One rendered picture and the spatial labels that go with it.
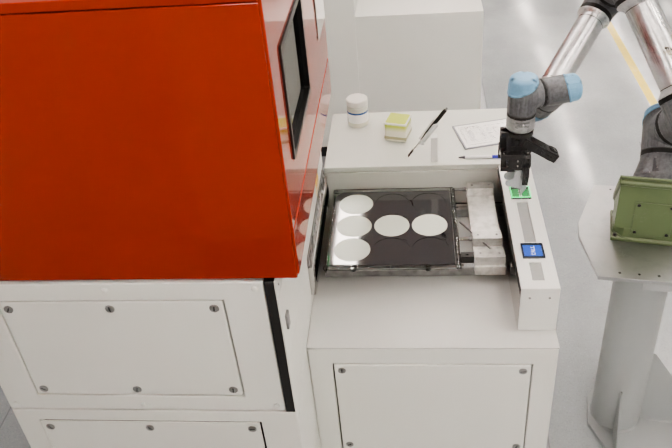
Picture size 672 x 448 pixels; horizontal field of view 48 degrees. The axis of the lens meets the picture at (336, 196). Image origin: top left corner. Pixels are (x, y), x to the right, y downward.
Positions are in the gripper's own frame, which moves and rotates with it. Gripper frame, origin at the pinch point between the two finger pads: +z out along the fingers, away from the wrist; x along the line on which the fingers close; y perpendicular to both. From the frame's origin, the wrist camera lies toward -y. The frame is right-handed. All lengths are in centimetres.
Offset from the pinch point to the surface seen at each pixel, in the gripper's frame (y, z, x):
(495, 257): 9.6, 6.7, 21.7
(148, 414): 95, 17, 66
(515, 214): 3.3, 1.4, 9.9
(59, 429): 119, 23, 66
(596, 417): -30, 94, 4
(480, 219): 11.8, 9.4, 1.3
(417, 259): 30.2, 7.3, 21.3
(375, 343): 41, 15, 44
